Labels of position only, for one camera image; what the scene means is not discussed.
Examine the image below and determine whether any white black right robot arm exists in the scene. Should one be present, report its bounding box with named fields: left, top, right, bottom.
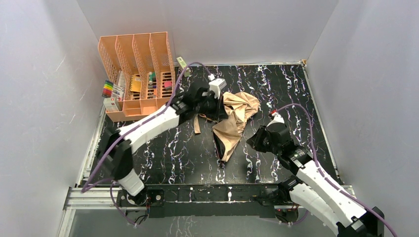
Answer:
left=247, top=122, right=384, bottom=237

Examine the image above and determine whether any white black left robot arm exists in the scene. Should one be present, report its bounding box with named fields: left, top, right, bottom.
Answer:
left=99, top=79, right=228, bottom=197

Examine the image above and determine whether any green white small box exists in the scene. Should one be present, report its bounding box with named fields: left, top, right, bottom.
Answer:
left=176, top=56, right=191, bottom=77

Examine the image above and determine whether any pink eraser in organizer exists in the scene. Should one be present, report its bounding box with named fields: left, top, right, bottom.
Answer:
left=163, top=81, right=172, bottom=91

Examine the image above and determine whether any yellow notebook in organizer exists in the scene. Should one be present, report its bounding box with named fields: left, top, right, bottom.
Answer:
left=129, top=75, right=142, bottom=93

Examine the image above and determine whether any peach plastic desk organizer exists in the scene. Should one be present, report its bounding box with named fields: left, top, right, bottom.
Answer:
left=98, top=32, right=176, bottom=122

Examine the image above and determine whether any small white cardboard box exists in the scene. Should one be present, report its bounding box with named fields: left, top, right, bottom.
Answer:
left=103, top=97, right=122, bottom=112

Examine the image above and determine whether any colourful marker pen set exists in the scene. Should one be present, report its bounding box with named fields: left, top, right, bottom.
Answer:
left=102, top=80, right=114, bottom=98

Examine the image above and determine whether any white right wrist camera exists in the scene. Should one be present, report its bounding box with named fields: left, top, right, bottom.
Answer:
left=266, top=112, right=285, bottom=127

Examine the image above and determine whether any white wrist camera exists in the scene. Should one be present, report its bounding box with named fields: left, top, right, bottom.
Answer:
left=266, top=112, right=285, bottom=127
left=209, top=78, right=226, bottom=99

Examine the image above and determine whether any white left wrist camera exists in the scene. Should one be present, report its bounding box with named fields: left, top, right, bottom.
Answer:
left=209, top=78, right=226, bottom=99

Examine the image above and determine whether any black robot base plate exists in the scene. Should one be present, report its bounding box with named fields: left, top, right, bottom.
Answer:
left=116, top=184, right=302, bottom=222

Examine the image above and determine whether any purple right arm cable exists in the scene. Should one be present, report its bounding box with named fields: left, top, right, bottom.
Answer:
left=269, top=103, right=398, bottom=237

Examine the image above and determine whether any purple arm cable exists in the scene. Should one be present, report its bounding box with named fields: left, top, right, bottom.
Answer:
left=269, top=103, right=398, bottom=237
left=81, top=62, right=215, bottom=227

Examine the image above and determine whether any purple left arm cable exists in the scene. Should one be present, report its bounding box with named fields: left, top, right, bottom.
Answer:
left=81, top=62, right=215, bottom=227

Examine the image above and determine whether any aluminium table edge rail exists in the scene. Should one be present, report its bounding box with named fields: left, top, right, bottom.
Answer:
left=57, top=59, right=369, bottom=237

